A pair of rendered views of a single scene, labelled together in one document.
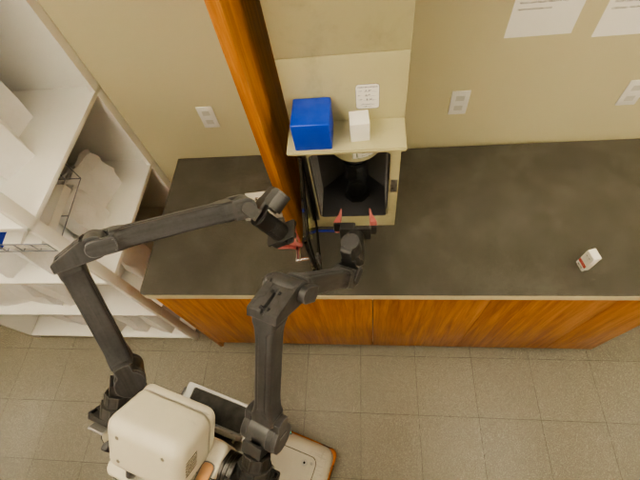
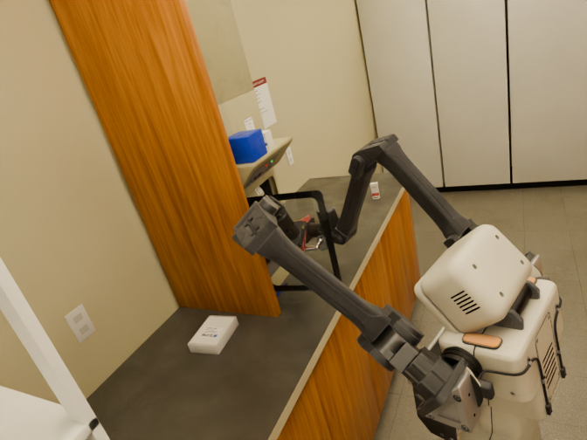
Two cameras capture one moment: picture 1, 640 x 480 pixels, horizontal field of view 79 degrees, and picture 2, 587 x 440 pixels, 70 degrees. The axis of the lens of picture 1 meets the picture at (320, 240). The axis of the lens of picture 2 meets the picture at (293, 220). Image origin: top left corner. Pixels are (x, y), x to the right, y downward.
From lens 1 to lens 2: 1.39 m
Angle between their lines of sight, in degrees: 62
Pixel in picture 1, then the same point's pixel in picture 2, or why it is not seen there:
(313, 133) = (258, 140)
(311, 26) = (216, 80)
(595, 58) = not seen: hidden behind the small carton
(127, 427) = (463, 251)
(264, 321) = (392, 143)
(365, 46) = (238, 90)
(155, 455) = (493, 239)
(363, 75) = (244, 112)
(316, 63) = (224, 107)
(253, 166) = (155, 345)
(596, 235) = not seen: hidden behind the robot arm
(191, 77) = (55, 273)
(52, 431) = not seen: outside the picture
